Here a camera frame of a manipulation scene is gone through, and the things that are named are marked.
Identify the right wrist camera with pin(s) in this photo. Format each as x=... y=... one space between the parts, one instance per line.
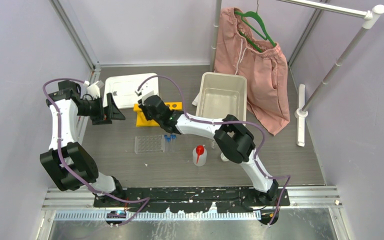
x=142 y=96

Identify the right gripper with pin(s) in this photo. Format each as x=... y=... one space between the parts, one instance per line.
x=144 y=109

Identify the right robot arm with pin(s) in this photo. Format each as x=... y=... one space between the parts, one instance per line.
x=233 y=138

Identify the pink shorts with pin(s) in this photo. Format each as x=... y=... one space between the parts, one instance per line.
x=263 y=65

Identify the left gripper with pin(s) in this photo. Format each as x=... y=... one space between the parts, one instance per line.
x=105 y=114

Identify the small white cup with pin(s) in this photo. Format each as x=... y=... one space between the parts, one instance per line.
x=224 y=158

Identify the blue capped tube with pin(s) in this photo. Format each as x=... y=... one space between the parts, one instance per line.
x=170 y=142
x=168 y=145
x=174 y=141
x=165 y=137

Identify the beige plastic bin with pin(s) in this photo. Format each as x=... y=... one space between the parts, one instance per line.
x=221 y=95

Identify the white clothes rack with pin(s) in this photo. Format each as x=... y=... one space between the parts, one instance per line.
x=348 y=115

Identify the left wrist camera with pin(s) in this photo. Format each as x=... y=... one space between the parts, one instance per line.
x=94 y=89

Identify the green clothes hanger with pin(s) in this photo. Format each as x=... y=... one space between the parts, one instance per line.
x=264 y=34

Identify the red capped wash bottle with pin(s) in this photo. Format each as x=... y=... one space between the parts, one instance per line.
x=199 y=156

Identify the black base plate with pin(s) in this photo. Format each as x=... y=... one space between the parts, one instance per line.
x=230 y=199

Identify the clear acrylic tube rack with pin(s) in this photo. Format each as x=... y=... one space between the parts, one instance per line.
x=149 y=144

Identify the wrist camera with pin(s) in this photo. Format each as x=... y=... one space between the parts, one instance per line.
x=94 y=89
x=142 y=96

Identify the white rectangular tray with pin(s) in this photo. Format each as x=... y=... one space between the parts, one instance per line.
x=123 y=89

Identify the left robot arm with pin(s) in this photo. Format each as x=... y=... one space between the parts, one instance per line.
x=67 y=163

